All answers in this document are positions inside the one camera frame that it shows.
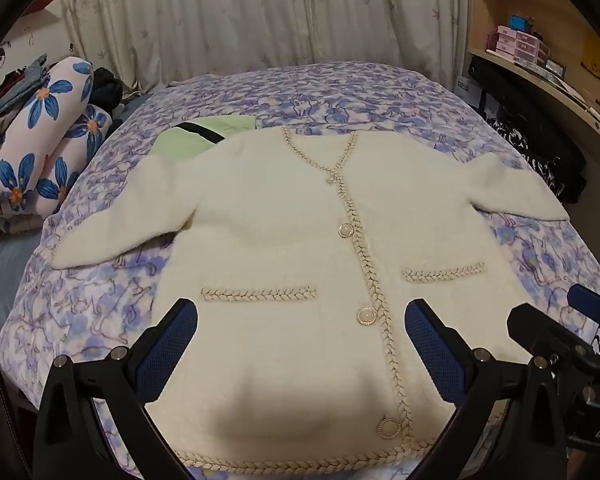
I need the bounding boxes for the cream fuzzy braided-trim cardigan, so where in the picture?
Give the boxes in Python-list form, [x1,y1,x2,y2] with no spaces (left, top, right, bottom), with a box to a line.
[50,126,571,476]

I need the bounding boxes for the folded jeans pile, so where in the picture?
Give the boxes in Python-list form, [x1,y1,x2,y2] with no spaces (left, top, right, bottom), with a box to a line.
[0,54,51,121]

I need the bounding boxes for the cream patterned curtain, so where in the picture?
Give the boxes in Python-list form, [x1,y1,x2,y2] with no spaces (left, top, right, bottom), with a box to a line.
[60,0,473,96]

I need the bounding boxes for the light green garment black stripe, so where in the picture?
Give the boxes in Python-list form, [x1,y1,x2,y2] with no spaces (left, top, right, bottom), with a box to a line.
[150,116,258,161]

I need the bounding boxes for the black patterned bag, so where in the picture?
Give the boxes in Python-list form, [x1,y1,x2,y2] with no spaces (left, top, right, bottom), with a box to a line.
[485,117,586,203]

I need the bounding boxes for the blue flower pillows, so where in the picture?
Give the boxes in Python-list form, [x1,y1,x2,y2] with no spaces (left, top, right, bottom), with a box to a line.
[0,56,113,218]

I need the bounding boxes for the purple floral bed sheet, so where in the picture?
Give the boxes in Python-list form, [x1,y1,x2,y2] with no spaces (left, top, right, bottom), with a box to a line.
[0,61,600,480]

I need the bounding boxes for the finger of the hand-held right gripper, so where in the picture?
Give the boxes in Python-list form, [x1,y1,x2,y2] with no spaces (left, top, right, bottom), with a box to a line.
[567,284,600,319]
[507,305,598,361]

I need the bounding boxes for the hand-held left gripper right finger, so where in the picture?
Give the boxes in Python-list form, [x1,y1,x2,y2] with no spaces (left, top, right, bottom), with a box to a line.
[404,298,576,480]

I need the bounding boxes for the black clothes bundle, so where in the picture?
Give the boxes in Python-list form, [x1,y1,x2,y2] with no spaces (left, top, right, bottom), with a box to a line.
[91,67,126,116]

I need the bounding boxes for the yellow paper item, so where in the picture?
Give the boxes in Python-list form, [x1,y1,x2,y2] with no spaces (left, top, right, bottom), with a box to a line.
[580,35,600,81]

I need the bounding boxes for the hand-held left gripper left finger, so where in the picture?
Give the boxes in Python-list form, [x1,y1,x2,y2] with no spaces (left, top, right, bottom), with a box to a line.
[32,298,199,480]

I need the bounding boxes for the wooden shelf unit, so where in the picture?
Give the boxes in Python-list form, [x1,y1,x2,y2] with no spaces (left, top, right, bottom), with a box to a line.
[467,0,600,171]

